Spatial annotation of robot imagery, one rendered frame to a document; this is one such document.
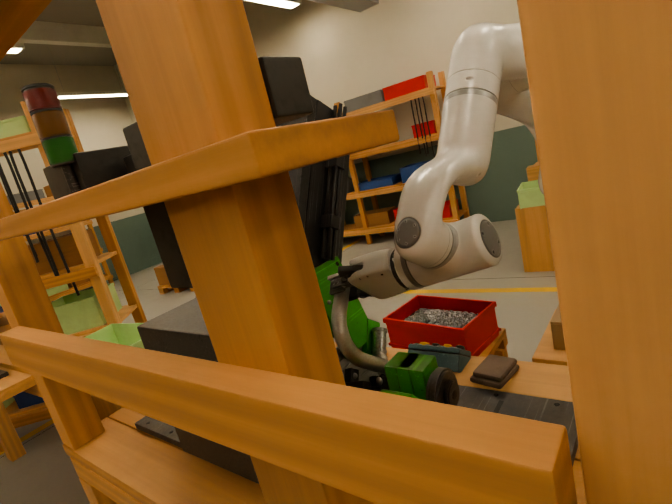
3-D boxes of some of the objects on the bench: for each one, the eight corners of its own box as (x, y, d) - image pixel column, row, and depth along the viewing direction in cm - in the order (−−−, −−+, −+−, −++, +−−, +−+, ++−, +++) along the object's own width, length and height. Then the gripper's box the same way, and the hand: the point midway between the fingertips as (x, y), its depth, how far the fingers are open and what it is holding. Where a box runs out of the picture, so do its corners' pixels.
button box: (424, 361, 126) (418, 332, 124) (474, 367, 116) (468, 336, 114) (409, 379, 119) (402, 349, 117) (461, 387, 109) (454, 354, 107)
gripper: (377, 265, 69) (304, 293, 81) (438, 302, 78) (364, 322, 90) (380, 227, 72) (310, 258, 85) (437, 266, 81) (366, 290, 94)
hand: (344, 289), depth 86 cm, fingers closed on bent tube, 3 cm apart
